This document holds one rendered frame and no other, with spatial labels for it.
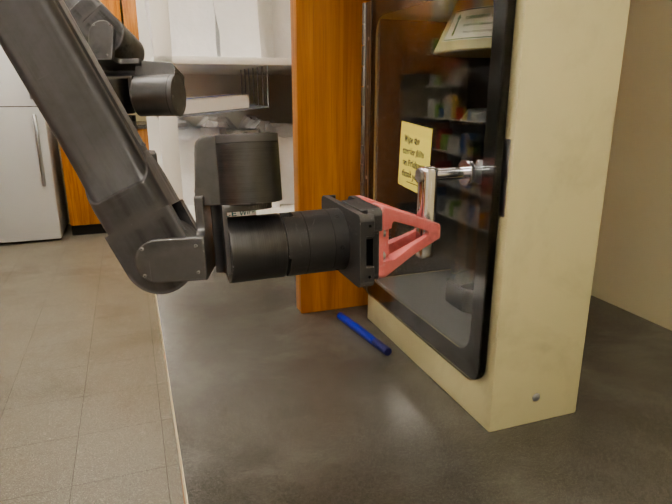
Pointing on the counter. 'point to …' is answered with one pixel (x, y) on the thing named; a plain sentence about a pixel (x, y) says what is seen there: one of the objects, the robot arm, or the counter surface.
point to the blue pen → (364, 334)
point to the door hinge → (363, 91)
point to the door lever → (427, 180)
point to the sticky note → (413, 153)
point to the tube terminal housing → (542, 216)
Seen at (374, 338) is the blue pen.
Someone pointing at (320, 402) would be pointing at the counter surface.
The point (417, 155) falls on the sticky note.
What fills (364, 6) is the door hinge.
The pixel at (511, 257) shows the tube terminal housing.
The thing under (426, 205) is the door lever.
